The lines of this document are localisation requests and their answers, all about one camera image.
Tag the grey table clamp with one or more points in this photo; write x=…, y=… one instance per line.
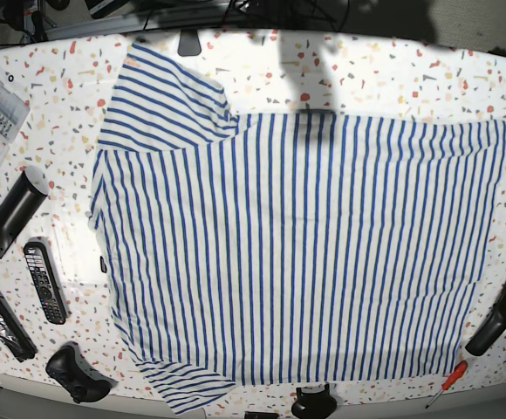
x=189, y=43

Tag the long black bar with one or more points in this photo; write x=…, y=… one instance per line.
x=13, y=335

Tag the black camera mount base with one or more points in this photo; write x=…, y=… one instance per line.
x=314, y=405

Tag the black TV remote control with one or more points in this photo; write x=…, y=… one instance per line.
x=46, y=282

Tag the black cylindrical tube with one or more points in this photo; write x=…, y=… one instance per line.
x=20, y=204

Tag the red handled screwdriver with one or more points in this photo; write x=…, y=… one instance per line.
x=458, y=372

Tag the black handheld grip device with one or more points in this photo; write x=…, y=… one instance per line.
x=491, y=329

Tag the black game controller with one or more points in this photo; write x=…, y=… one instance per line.
x=64, y=369

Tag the blue white striped t-shirt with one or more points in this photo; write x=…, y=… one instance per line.
x=262, y=248

